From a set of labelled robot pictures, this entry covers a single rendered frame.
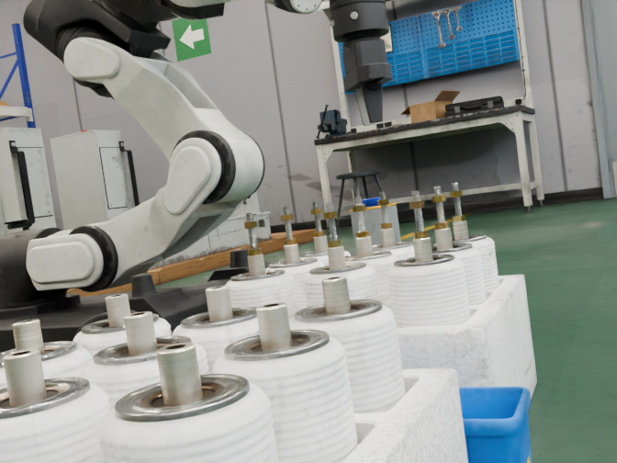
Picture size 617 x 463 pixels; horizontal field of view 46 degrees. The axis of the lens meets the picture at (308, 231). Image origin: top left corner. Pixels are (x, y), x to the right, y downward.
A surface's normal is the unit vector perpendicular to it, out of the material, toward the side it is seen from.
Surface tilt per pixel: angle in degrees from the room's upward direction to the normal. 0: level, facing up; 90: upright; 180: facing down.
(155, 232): 108
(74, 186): 90
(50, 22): 90
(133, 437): 57
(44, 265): 90
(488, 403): 88
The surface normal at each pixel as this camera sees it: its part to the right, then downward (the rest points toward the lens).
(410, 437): 0.90, -0.10
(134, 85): -0.16, 0.44
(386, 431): -0.14, -0.99
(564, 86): -0.43, 0.11
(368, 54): 0.18, 0.03
